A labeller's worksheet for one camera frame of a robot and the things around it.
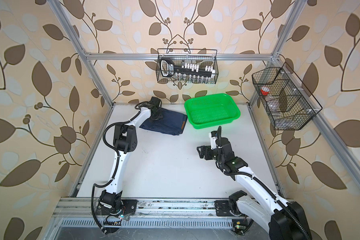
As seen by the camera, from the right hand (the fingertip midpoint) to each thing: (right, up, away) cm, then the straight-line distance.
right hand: (204, 149), depth 82 cm
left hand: (-29, +20, +27) cm, 45 cm away
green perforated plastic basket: (+4, +23, +34) cm, 41 cm away
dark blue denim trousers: (-21, +14, +24) cm, 35 cm away
